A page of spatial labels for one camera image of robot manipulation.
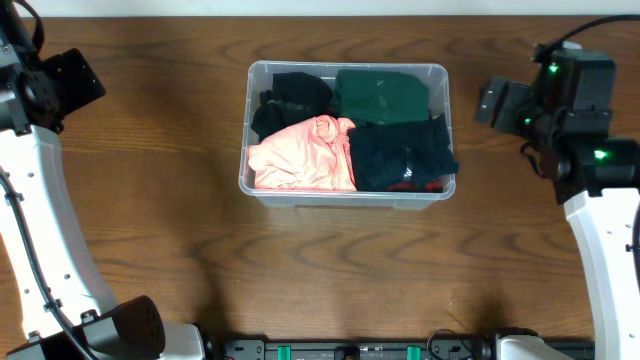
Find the red blue plaid shirt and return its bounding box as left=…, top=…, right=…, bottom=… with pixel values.
left=385, top=180, right=444, bottom=193

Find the small black garment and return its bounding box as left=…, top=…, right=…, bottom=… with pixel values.
left=348, top=114, right=459, bottom=192

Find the dark green garment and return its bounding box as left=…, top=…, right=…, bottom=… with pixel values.
left=333, top=70, right=430, bottom=127

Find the salmon pink garment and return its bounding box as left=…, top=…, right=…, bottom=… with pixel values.
left=248, top=115, right=356, bottom=192

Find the black garment with tape band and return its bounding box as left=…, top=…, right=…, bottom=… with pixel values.
left=251, top=72, right=333, bottom=141

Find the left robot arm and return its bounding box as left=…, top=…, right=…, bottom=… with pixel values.
left=1, top=0, right=207, bottom=359

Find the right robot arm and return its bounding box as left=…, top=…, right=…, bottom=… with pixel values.
left=475, top=44, right=639, bottom=359

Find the clear plastic storage bin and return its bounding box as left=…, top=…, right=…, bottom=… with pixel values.
left=238, top=60, right=456, bottom=210

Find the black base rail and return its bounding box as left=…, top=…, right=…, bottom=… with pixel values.
left=219, top=338, right=596, bottom=360

